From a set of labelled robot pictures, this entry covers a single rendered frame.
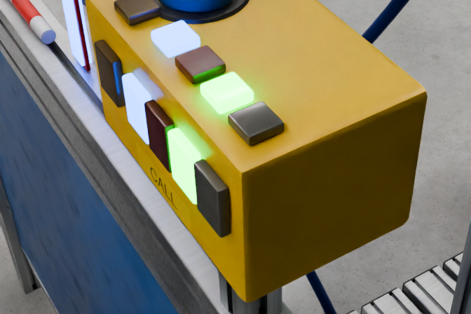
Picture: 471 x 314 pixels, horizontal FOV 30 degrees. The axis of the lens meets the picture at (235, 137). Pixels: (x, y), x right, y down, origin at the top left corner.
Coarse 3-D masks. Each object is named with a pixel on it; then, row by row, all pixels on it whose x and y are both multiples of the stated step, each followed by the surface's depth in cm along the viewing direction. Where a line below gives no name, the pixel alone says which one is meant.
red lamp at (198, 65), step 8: (200, 48) 40; (208, 48) 40; (176, 56) 40; (184, 56) 40; (192, 56) 40; (200, 56) 40; (208, 56) 40; (216, 56) 40; (176, 64) 40; (184, 64) 40; (192, 64) 40; (200, 64) 40; (208, 64) 40; (216, 64) 40; (224, 64) 40; (184, 72) 40; (192, 72) 39; (200, 72) 39; (208, 72) 39; (216, 72) 40; (224, 72) 40; (192, 80) 39; (200, 80) 39
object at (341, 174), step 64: (256, 0) 44; (128, 64) 43; (256, 64) 40; (320, 64) 40; (384, 64) 40; (128, 128) 47; (192, 128) 38; (320, 128) 37; (384, 128) 39; (256, 192) 36; (320, 192) 39; (384, 192) 42; (256, 256) 39; (320, 256) 42
